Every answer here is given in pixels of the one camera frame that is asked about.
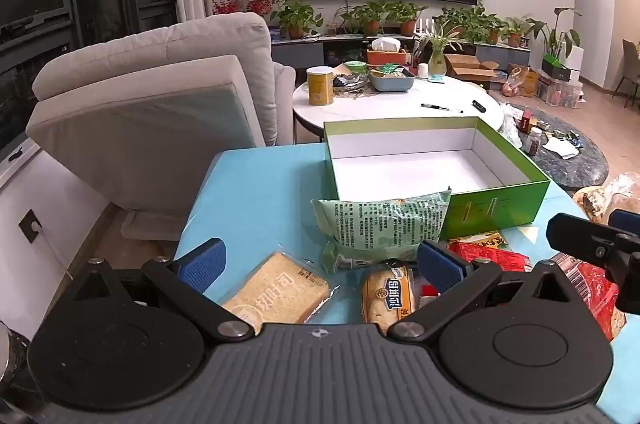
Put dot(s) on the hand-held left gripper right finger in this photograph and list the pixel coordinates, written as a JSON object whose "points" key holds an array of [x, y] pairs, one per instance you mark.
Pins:
{"points": [[440, 266]]}

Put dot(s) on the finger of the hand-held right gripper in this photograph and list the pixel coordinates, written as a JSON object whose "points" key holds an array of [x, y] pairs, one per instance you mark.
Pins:
{"points": [[580, 231], [627, 219]]}

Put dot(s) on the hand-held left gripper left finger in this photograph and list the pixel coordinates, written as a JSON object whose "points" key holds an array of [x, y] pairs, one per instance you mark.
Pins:
{"points": [[199, 265]]}

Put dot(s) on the yellow label snack packet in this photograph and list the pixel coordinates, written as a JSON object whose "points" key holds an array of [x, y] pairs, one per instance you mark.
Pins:
{"points": [[482, 237]]}

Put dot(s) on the yellow cake packet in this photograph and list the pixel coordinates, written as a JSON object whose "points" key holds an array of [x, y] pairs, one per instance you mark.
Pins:
{"points": [[387, 296]]}

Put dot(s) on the large red snack packet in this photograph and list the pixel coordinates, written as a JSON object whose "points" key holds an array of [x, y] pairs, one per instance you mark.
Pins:
{"points": [[592, 291]]}

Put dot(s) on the green snack packet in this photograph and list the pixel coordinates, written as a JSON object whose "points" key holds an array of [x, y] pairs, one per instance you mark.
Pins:
{"points": [[380, 226]]}

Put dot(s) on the sliced toast packet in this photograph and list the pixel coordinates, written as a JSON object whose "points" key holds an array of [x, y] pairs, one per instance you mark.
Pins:
{"points": [[277, 294]]}

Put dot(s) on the green cardboard box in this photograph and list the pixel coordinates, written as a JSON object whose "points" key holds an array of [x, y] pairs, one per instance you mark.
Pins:
{"points": [[415, 159]]}

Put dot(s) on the clear bag of bread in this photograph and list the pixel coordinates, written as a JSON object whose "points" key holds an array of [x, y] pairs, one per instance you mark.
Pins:
{"points": [[607, 194]]}

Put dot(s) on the dark marble round table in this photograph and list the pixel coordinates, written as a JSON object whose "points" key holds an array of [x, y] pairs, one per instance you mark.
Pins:
{"points": [[575, 164]]}

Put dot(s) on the white cloth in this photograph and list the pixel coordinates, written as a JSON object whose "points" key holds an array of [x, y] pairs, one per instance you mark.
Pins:
{"points": [[561, 148]]}

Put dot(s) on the teal tablecloth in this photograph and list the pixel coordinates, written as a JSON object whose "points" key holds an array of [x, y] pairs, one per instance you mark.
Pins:
{"points": [[260, 194]]}

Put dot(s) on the dark small bottle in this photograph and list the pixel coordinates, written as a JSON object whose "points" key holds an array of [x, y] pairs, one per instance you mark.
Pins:
{"points": [[534, 140]]}

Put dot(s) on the clear plastic storage boxes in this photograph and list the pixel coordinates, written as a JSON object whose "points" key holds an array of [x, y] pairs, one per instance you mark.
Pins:
{"points": [[562, 92]]}

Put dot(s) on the grey dining chair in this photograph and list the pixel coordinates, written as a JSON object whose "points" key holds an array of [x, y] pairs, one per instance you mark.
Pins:
{"points": [[630, 72]]}

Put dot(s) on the black pen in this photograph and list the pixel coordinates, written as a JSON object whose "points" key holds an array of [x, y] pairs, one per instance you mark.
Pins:
{"points": [[441, 107]]}

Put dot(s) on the plastic bag of fruit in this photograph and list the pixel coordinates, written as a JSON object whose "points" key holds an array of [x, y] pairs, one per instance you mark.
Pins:
{"points": [[512, 87]]}

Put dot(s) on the black marker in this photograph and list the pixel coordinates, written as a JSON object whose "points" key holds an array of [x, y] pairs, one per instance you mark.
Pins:
{"points": [[479, 106]]}

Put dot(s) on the white round table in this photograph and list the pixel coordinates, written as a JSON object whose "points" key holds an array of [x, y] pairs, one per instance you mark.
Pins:
{"points": [[400, 107]]}

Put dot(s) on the green and black box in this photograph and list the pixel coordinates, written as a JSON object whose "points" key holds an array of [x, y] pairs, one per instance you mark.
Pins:
{"points": [[557, 68]]}

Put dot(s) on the beige sofa armchair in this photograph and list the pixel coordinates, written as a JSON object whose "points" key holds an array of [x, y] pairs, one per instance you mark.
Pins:
{"points": [[150, 104]]}

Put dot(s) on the blue tray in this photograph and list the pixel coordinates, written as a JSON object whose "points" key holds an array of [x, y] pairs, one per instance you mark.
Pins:
{"points": [[392, 82]]}

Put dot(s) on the small white cup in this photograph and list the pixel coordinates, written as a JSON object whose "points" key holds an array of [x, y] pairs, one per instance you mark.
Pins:
{"points": [[423, 72]]}

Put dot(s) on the open cardboard box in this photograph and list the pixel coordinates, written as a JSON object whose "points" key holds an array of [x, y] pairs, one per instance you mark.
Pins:
{"points": [[470, 69]]}

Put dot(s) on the large leaf plant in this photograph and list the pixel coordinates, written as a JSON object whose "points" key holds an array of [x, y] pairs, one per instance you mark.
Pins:
{"points": [[560, 32]]}

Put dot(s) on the potted green plant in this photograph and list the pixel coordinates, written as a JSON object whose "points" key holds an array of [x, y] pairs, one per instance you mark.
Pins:
{"points": [[472, 23], [515, 32], [372, 15], [407, 17], [296, 17]]}

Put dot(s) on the yellow can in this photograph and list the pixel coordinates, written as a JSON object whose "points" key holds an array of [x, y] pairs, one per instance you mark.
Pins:
{"points": [[320, 85]]}

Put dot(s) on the green bowl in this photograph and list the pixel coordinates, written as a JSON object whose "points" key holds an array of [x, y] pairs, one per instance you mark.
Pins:
{"points": [[356, 67]]}

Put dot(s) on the glass vase with plant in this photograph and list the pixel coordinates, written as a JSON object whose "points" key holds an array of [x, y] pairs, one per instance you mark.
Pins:
{"points": [[439, 49]]}

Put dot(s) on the orange tissue box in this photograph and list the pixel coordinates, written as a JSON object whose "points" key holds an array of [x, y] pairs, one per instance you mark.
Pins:
{"points": [[385, 52]]}

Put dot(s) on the small white fence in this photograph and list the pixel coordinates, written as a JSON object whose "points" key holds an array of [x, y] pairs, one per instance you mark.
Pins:
{"points": [[429, 26]]}

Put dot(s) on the grey television cabinet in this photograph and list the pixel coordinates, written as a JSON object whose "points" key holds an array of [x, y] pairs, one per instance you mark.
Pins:
{"points": [[310, 49]]}

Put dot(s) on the black wall socket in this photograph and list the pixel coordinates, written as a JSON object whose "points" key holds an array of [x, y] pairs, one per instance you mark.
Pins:
{"points": [[31, 226]]}

